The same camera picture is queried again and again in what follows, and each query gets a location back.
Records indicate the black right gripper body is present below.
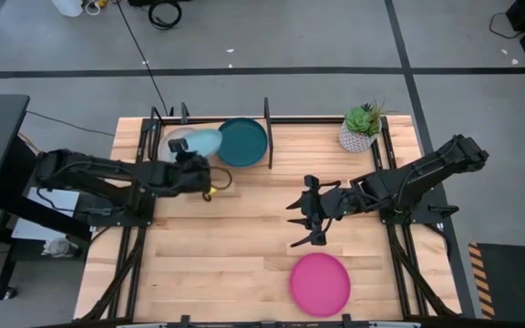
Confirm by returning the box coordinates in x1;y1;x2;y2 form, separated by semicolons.
306;186;353;231

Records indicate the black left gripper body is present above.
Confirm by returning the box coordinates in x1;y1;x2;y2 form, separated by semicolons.
169;151;214;199

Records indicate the light blue plate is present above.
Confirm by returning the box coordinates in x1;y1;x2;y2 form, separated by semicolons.
183;128;224;159

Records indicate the dark teal plate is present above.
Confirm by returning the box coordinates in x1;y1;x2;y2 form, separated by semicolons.
217;117;269;169

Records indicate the pink plate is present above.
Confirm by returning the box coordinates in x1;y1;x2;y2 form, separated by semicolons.
288;252;352;319

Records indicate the succulent in white pot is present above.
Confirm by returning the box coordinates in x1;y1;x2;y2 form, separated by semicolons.
337;97;389;154

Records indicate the white sheet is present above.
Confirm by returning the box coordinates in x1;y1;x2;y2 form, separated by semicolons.
10;186;82;241

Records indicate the crumpled grey bag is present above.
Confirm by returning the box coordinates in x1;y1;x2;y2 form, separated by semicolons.
42;236;79;259

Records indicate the black yellow striped mat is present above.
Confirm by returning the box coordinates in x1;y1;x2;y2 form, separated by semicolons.
467;241;525;321

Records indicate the white container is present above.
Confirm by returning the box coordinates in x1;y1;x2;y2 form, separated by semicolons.
51;0;84;18

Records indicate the black cable yellow tag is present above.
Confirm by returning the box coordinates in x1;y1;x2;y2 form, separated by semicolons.
201;165;235;203

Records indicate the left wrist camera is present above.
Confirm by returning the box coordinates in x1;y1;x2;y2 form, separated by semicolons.
167;138;190;154

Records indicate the black wire dish rack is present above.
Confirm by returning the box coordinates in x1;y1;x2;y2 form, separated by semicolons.
146;97;275;179

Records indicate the black aluminium rig frame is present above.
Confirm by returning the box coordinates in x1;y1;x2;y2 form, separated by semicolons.
77;107;462;328

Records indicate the long black floor cable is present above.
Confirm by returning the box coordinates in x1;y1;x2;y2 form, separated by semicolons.
115;0;171;116

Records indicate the coiled black cable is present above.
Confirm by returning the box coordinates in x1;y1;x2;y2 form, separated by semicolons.
147;0;183;31

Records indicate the white plug cable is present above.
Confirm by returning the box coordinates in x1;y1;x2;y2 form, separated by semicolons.
83;0;105;16

